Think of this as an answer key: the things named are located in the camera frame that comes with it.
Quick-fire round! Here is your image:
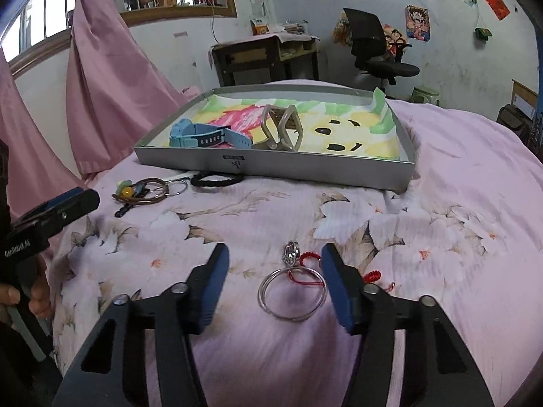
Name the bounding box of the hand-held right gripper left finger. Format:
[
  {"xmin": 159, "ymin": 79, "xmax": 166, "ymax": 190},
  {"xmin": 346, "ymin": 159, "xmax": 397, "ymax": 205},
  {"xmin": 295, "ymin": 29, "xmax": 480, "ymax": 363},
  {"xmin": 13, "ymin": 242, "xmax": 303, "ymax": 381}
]
[{"xmin": 51, "ymin": 244, "xmax": 230, "ymax": 407}]

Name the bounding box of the green plastic stool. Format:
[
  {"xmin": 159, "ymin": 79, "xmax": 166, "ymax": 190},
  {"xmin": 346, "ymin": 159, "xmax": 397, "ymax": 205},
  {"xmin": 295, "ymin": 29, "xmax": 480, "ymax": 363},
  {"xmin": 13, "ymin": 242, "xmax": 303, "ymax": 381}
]
[{"xmin": 411, "ymin": 86, "xmax": 441, "ymax": 106}]

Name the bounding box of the anime wall poster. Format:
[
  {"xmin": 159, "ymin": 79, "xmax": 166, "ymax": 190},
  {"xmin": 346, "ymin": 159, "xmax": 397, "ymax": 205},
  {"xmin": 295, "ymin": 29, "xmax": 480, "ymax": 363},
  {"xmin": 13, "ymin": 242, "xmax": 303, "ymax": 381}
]
[{"xmin": 406, "ymin": 5, "xmax": 430, "ymax": 42}]

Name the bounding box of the colourful floral wall poster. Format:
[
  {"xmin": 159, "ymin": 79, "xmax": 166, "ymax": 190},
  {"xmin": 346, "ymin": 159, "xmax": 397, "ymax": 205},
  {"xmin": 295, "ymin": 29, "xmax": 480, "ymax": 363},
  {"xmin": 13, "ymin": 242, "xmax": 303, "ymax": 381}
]
[{"xmin": 333, "ymin": 11, "xmax": 354, "ymax": 47}]

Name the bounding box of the black braided hair tie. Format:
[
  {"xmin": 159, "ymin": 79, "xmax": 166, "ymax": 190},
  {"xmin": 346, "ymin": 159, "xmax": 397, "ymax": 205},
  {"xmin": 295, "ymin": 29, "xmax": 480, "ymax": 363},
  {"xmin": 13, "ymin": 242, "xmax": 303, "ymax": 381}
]
[{"xmin": 190, "ymin": 171, "xmax": 246, "ymax": 188}]

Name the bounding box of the cartoon poster behind chair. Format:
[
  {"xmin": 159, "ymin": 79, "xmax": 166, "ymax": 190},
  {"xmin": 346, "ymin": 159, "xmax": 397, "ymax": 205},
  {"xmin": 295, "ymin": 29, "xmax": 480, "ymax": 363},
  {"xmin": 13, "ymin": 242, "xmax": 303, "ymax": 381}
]
[{"xmin": 382, "ymin": 23, "xmax": 409, "ymax": 62}]

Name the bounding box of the pink curtain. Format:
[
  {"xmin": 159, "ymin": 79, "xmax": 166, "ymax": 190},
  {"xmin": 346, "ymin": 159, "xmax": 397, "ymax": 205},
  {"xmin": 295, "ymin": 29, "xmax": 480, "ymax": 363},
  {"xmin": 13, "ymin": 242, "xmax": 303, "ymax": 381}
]
[
  {"xmin": 65, "ymin": 0, "xmax": 202, "ymax": 175},
  {"xmin": 0, "ymin": 49, "xmax": 92, "ymax": 221}
]

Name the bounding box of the red cord bracelet silver charm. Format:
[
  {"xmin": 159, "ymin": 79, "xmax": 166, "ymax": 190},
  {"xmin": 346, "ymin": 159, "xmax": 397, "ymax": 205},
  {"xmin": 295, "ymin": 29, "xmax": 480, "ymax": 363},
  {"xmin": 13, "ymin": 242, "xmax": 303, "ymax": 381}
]
[{"xmin": 282, "ymin": 241, "xmax": 396, "ymax": 292}]

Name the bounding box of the dark wooden desk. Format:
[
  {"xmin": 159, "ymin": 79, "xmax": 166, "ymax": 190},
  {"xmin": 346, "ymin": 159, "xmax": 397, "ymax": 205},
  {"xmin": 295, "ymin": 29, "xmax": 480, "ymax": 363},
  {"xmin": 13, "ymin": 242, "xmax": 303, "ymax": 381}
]
[{"xmin": 211, "ymin": 34, "xmax": 321, "ymax": 88}]

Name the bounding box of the dark bag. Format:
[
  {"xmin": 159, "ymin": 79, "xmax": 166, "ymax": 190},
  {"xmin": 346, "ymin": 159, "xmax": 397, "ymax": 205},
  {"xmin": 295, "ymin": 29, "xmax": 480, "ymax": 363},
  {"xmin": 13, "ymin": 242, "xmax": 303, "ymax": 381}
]
[{"xmin": 496, "ymin": 104, "xmax": 531, "ymax": 136}]

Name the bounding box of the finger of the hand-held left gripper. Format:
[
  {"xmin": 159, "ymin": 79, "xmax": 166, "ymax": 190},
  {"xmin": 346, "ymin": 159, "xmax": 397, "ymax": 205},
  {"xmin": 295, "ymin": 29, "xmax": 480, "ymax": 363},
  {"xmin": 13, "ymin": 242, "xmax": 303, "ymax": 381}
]
[
  {"xmin": 12, "ymin": 190, "xmax": 101, "ymax": 239},
  {"xmin": 40, "ymin": 187, "xmax": 92, "ymax": 206}
]

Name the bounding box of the red paper on wall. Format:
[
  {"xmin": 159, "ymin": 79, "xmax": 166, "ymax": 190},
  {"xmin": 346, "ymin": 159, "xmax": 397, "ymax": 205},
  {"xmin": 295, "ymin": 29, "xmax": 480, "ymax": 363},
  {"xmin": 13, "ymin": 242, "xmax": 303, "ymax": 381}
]
[{"xmin": 482, "ymin": 0, "xmax": 510, "ymax": 21}]

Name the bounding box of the painted drawing board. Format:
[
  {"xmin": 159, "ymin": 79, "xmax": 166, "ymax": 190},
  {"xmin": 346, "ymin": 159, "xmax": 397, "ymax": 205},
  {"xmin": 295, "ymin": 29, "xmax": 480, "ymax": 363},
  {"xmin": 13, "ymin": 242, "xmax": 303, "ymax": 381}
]
[{"xmin": 133, "ymin": 85, "xmax": 418, "ymax": 193}]

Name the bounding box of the silver bangle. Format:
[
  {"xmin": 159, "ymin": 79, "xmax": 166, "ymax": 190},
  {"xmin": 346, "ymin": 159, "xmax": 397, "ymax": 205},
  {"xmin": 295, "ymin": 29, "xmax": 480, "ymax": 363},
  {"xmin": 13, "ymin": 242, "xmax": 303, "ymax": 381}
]
[{"xmin": 258, "ymin": 268, "xmax": 328, "ymax": 322}]

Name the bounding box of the person's left hand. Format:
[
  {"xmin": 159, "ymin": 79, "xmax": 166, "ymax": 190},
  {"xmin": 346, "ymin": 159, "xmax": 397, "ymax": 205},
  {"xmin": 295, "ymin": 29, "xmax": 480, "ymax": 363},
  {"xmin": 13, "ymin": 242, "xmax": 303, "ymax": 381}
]
[{"xmin": 0, "ymin": 258, "xmax": 55, "ymax": 321}]

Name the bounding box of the cardboard box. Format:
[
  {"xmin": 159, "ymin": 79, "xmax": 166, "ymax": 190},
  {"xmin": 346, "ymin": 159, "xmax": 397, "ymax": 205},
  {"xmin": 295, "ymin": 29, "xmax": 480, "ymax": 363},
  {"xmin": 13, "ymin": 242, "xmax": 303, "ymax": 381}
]
[{"xmin": 511, "ymin": 78, "xmax": 539, "ymax": 119}]

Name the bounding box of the wooden framed window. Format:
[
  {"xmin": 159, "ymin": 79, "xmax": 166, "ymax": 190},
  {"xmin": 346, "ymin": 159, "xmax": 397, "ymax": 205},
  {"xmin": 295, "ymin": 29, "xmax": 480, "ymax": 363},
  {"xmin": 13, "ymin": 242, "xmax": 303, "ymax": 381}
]
[{"xmin": 0, "ymin": 0, "xmax": 237, "ymax": 73}]

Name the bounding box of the black office chair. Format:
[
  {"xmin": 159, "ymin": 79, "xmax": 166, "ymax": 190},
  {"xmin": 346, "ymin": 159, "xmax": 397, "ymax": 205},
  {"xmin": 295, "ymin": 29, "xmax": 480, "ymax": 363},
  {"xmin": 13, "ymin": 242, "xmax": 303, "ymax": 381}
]
[{"xmin": 343, "ymin": 7, "xmax": 420, "ymax": 88}]

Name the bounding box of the white plastic frame holder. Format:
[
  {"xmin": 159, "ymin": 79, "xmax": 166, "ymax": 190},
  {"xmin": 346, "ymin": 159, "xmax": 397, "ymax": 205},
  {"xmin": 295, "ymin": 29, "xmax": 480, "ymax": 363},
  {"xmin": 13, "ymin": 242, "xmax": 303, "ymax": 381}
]
[{"xmin": 252, "ymin": 104, "xmax": 305, "ymax": 152}]

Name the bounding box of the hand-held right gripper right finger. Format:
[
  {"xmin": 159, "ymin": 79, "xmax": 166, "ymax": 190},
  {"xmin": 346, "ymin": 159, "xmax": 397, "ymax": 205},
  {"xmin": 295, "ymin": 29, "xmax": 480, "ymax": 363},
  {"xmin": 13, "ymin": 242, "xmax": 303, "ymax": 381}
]
[{"xmin": 320, "ymin": 244, "xmax": 495, "ymax": 407}]

